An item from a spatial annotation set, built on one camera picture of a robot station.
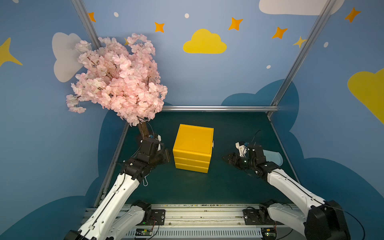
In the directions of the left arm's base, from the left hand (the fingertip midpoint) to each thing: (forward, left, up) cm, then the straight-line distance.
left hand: (168, 151), depth 76 cm
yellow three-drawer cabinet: (+2, -13, +1) cm, 13 cm away
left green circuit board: (-33, +10, -21) cm, 41 cm away
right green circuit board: (-32, -52, -23) cm, 65 cm away
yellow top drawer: (-2, -12, +1) cm, 12 cm away
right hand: (+2, -32, -8) cm, 33 cm away
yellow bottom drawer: (-3, -19, -16) cm, 25 cm away
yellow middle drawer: (-2, -9, -7) cm, 12 cm away
